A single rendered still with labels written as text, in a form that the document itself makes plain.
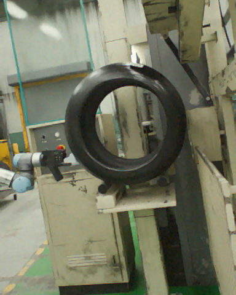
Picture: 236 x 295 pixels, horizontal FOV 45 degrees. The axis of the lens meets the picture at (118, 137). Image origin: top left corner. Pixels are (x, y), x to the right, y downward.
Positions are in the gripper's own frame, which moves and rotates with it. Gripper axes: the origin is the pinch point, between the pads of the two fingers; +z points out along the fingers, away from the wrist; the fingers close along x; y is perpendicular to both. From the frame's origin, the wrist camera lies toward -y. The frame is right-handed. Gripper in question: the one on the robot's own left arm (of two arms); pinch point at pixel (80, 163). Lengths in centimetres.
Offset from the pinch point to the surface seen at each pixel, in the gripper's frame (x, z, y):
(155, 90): -12, 40, 34
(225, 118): 20, 74, 19
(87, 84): -11.8, 9.4, 38.1
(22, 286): 67, -77, -112
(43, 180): 49, -44, -20
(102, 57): 886, -188, 231
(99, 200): -11.1, 11.9, -15.8
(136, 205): -10.3, 29.3, -18.2
